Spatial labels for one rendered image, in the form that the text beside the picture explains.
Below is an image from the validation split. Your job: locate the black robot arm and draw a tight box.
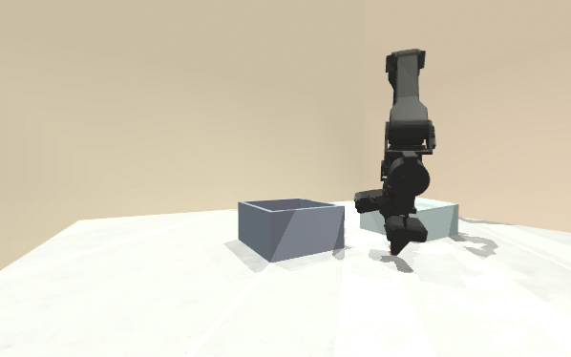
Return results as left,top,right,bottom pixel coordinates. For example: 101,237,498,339
354,49,436,215

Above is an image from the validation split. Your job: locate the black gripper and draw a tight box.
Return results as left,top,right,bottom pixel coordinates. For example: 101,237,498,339
381,179,428,256

